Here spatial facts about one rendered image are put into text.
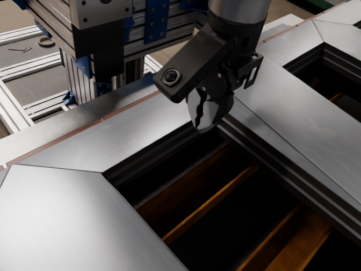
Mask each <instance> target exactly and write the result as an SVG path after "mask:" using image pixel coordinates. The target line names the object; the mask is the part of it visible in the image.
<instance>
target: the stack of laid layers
mask: <svg viewBox="0 0 361 271"><path fill-rule="evenodd" d="M316 62H320V63H322V64H324V65H325V66H327V67H329V68H331V69H332V70H334V71H336V72H338V73H340V74H341V75H343V76H345V77H347V78H349V79H350V80H352V81H354V82H356V83H358V84H359V85H361V61H359V60H358V59H356V58H354V57H352V56H350V55H348V54H346V53H344V52H342V51H340V50H339V49H337V48H335V47H333V46H331V45H329V44H327V43H325V42H323V43H321V44H320V45H318V46H316V47H314V48H313V49H311V50H310V51H308V52H306V53H305V54H303V55H301V56H299V57H298V58H296V59H294V60H293V61H291V62H289V63H288V64H286V65H284V66H283V68H285V69H286V70H287V71H289V72H290V73H291V74H293V75H294V76H296V75H298V74H299V73H301V72H303V71H304V70H305V69H307V68H308V67H310V66H312V65H313V64H315V63H316ZM233 98H234V104H233V107H232V109H231V110H230V111H229V112H228V113H227V114H226V115H225V116H224V117H223V118H222V119H220V120H219V122H218V123H217V124H216V125H215V126H214V127H212V128H211V129H210V130H208V131H207V132H205V133H201V134H200V133H199V132H198V131H196V129H195V128H194V126H193V122H192V121H189V122H188V123H186V124H184V125H183V126H181V127H179V128H178V129H176V130H174V131H172V132H171V133H169V134H167V135H166V136H164V137H162V138H161V139H159V140H157V141H156V142H154V143H152V144H150V145H149V146H147V147H145V148H144V149H142V150H140V151H138V152H137V153H135V154H133V155H132V156H130V157H129V158H127V159H125V160H124V161H122V162H120V163H118V164H117V165H115V166H113V167H112V168H110V169H108V170H106V171H105V172H103V173H101V174H102V175H103V176H104V177H105V178H106V179H107V181H108V182H109V183H110V184H111V186H112V187H113V188H114V189H115V190H116V191H117V192H118V193H119V194H120V196H121V197H122V198H123V199H124V200H125V201H126V202H127V200H126V199H125V198H124V197H123V196H122V194H121V193H120V192H119V190H120V189H122V188H123V187H125V186H127V185H128V184H130V183H131V182H133V181H134V180H136V179H137V178H139V177H140V176H142V175H143V174H145V173H146V172H148V171H150V170H151V169H153V168H154V167H156V166H157V165H159V164H160V163H162V162H163V161H165V160H166V159H168V158H170V157H171V156H173V155H174V154H176V153H177V152H179V151H180V150H182V149H184V148H185V147H186V146H188V145H189V144H191V143H193V142H194V141H196V140H197V139H199V138H201V137H202V136H204V135H205V134H207V133H208V132H210V131H211V130H213V131H215V132H216V133H217V134H218V135H220V136H221V137H223V138H224V140H226V141H227V142H229V143H230V144H231V145H232V146H234V147H235V148H236V149H237V150H238V151H240V152H241V153H242V154H243V155H245V156H246V157H247V158H248V159H250V160H251V161H252V162H253V163H254V164H256V165H257V166H259V168H261V169H262V170H263V171H265V172H266V173H267V174H268V175H270V176H271V177H272V178H273V179H275V180H276V181H277V182H278V183H279V184H281V185H282V186H283V187H284V188H286V189H287V190H288V191H289V192H291V193H292V194H293V195H294V196H295V197H297V198H298V199H299V200H301V201H302V202H303V203H305V204H306V205H307V206H308V207H309V208H311V209H312V210H313V211H314V212H316V213H317V214H318V215H319V216H320V217H322V218H323V219H324V220H325V221H327V222H328V223H329V224H330V225H332V226H333V227H334V228H335V229H336V230H338V231H339V232H340V233H342V234H343V235H344V236H345V237H347V238H348V239H349V240H350V241H352V242H353V243H354V244H355V245H357V246H358V247H359V248H360V249H361V205H360V204H359V203H358V202H357V201H355V200H354V199H353V198H352V197H351V196H350V195H349V194H347V193H346V192H345V191H344V190H343V189H342V188H340V187H339V186H338V185H337V184H336V183H335V182H334V181H332V180H331V179H330V178H329V177H328V176H327V175H325V174H324V173H323V172H322V171H320V170H319V169H318V168H317V167H316V166H315V165H313V164H312V163H311V162H310V161H309V160H308V159H306V158H305V157H304V156H303V155H302V154H301V153H299V152H298V151H297V150H296V149H295V148H294V147H293V146H291V145H290V144H289V143H288V142H287V141H286V140H284V139H283V138H282V137H281V136H280V135H279V134H278V133H276V132H275V131H274V130H273V129H272V128H271V127H269V126H268V125H267V124H266V123H265V122H263V121H262V120H261V119H260V118H259V117H257V116H256V115H255V114H254V113H253V112H252V111H251V110H249V109H248V108H247V107H246V106H245V105H244V104H243V103H241V102H240V101H239V100H238V99H237V98H236V97H235V96H233ZM127 203H128V202H127ZM128 205H129V206H130V207H131V208H132V209H133V210H134V211H135V209H134V208H133V207H132V206H131V205H130V204H129V203H128ZM135 212H136V211H135ZM136 214H137V215H138V216H139V217H140V218H141V219H142V220H143V221H144V219H143V218H142V217H141V216H140V215H139V214H138V213H137V212H136ZM144 222H145V221H144ZM145 224H146V225H147V226H148V227H149V228H150V229H151V230H152V231H153V229H152V228H151V227H150V226H149V225H148V224H147V223H146V222H145ZM153 233H154V234H155V235H156V236H157V237H158V238H159V240H160V241H161V242H162V243H163V244H164V245H165V246H166V247H167V249H168V250H169V251H170V252H171V253H172V254H173V255H174V256H175V254H174V253H173V252H172V251H171V249H170V248H169V247H168V246H167V245H166V244H165V243H164V242H163V241H162V239H161V238H160V237H159V236H158V235H157V234H156V233H155V232H154V231H153ZM175 258H176V259H177V260H178V261H179V262H180V263H181V264H182V265H183V267H184V268H185V269H186V270H187V271H189V270H188V269H187V268H186V267H185V266H184V264H183V263H182V262H181V261H180V260H179V258H178V257H176V256H175Z"/></svg>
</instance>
